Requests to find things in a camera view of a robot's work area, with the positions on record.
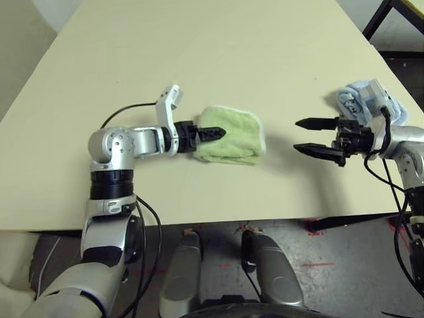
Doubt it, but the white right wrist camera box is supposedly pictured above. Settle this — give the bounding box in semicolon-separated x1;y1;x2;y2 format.
359;78;394;153

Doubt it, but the light blue folded towel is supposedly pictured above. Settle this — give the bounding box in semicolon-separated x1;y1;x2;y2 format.
337;79;409;129

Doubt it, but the thin black leg cable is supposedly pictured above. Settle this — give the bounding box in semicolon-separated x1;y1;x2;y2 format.
241;260;262;299

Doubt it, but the cream cushion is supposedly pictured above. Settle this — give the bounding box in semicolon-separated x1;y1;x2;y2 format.
0;231;44;299

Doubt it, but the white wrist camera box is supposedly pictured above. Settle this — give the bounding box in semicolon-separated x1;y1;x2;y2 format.
359;78;394;153
154;84;184;156

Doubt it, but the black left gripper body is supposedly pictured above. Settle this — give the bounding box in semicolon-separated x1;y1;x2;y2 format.
174;121;199;154

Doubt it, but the black table foot bar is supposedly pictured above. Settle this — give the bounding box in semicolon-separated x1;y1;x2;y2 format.
304;214;405;233

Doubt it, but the silver right robot leg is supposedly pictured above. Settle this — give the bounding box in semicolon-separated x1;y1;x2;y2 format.
241;228;304;309

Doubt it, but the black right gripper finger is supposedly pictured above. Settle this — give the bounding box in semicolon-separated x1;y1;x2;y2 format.
293;142;345;166
294;116;341;131

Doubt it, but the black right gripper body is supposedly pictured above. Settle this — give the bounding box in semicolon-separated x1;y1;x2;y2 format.
331;114;374;168

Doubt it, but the silver left robot leg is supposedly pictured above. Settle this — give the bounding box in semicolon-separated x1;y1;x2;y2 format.
160;230;203;315

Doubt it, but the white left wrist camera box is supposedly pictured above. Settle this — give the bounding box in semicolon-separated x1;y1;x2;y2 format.
154;84;184;156

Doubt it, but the black robot waist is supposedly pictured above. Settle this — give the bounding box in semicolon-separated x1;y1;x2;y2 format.
188;293;322;318

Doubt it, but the beige side table black frame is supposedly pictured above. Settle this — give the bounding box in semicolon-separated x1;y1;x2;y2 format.
362;0;424;54

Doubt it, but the silver robot leg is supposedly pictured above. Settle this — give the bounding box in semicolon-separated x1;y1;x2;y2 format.
241;228;304;309
160;230;203;315

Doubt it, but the green terry towel white trim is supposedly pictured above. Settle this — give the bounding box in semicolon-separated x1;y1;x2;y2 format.
193;105;268;166

